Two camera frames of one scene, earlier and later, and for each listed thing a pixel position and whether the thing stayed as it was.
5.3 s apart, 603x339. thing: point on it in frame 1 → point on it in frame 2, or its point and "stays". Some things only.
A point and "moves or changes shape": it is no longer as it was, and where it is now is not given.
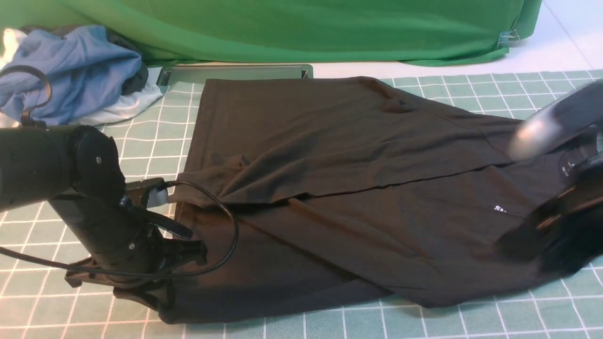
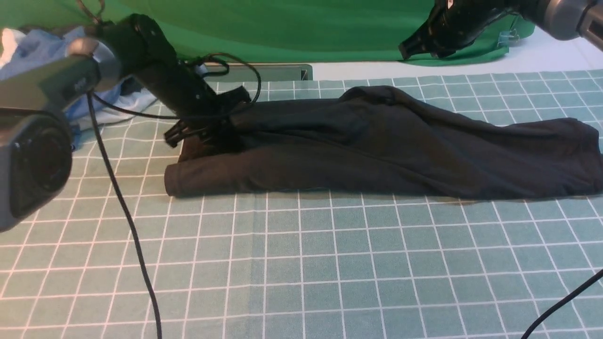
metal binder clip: [505, 37] stays
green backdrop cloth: [372, 31] stays
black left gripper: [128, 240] → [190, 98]
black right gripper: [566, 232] → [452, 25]
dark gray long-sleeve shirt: [317, 195] moves or changes shape
